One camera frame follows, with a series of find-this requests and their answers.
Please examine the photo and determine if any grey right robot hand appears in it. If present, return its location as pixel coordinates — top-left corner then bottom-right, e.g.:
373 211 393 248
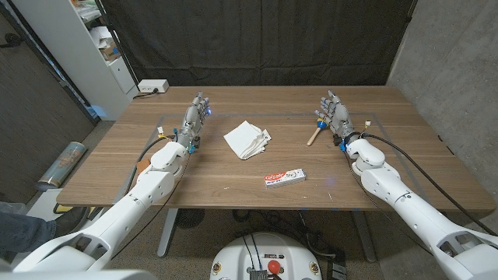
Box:
314 89 356 141

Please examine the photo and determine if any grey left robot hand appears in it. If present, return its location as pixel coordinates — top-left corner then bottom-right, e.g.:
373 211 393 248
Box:
177 91 212 151

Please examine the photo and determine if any white cloth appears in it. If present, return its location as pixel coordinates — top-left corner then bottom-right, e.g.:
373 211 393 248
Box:
223 120 272 161

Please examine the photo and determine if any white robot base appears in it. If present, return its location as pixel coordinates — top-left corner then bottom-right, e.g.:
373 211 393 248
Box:
209 232 323 280

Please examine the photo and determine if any blue yellow wooden maraca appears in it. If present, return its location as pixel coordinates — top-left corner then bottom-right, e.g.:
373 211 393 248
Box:
306 117 328 147

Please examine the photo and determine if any red white toothpaste box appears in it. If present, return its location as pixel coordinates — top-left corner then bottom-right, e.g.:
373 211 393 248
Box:
264 168 307 190

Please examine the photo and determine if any white power strip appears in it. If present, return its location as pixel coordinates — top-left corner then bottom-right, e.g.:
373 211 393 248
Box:
138 79 170 94

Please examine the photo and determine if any black round floor fan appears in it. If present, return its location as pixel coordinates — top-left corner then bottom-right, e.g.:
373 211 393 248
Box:
174 208 206 229

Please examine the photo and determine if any black curtain backdrop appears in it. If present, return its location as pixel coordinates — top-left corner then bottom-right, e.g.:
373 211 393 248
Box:
95 0 417 87

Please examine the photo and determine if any cardboard box with blue tape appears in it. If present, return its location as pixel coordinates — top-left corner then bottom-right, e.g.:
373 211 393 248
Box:
101 40 121 61

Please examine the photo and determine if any grey table leg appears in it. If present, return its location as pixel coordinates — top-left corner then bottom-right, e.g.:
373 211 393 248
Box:
349 210 377 264
156 208 179 258

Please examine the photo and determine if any white shelf cabinet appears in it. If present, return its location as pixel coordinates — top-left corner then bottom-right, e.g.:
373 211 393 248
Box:
11 0 139 121

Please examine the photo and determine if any dark shoe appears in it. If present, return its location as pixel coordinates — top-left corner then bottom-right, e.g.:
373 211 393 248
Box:
54 206 91 238

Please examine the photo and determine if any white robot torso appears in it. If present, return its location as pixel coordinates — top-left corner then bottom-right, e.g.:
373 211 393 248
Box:
0 269 159 280

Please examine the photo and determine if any person's leg in jeans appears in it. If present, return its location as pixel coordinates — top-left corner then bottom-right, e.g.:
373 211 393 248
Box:
0 212 58 260

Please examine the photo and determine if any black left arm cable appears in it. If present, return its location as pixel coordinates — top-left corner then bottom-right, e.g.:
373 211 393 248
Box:
123 134 178 198

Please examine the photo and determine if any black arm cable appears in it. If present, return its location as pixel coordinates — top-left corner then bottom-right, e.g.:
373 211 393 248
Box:
123 134 178 198
361 132 498 236

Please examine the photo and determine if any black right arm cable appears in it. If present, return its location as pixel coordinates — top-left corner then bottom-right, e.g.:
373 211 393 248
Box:
361 132 498 236

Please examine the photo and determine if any black door handle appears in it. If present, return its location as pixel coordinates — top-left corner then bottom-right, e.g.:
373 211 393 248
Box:
0 33 23 50

